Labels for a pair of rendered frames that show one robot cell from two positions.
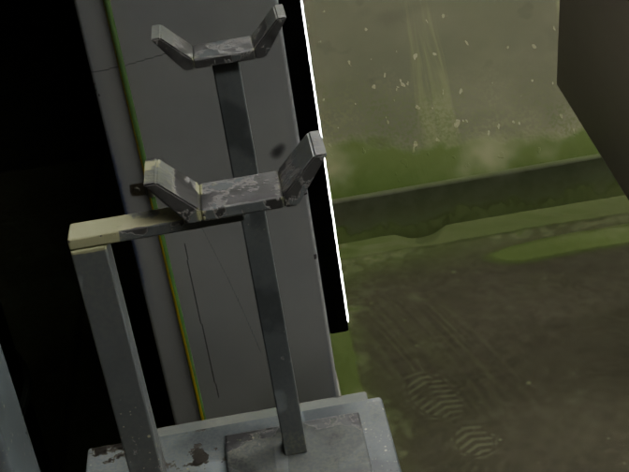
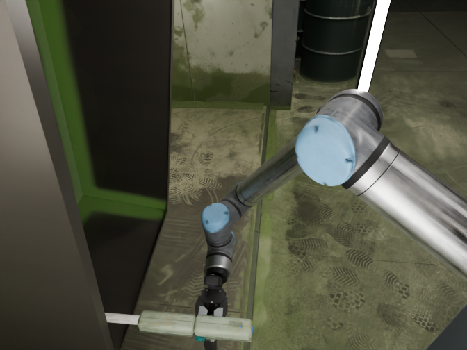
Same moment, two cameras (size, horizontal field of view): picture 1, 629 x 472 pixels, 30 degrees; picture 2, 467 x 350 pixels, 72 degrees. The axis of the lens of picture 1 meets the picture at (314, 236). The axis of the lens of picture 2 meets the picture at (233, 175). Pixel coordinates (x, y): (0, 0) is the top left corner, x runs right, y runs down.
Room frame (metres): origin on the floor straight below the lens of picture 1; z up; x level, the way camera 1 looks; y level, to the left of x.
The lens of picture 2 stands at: (1.16, -0.25, 1.43)
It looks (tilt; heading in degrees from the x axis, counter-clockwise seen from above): 42 degrees down; 282
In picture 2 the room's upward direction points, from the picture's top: 4 degrees counter-clockwise
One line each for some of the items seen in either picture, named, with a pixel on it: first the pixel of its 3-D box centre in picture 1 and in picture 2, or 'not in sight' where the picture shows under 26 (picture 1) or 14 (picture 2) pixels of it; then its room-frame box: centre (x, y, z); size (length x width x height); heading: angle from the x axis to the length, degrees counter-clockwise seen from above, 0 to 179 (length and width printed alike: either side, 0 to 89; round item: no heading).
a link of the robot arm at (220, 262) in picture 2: not in sight; (217, 269); (1.35, -0.82, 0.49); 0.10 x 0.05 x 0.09; 4
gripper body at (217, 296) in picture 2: not in sight; (214, 293); (1.35, -0.74, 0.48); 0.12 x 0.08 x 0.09; 94
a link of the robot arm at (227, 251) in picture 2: not in sight; (220, 247); (1.36, -0.91, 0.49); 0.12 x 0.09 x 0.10; 94
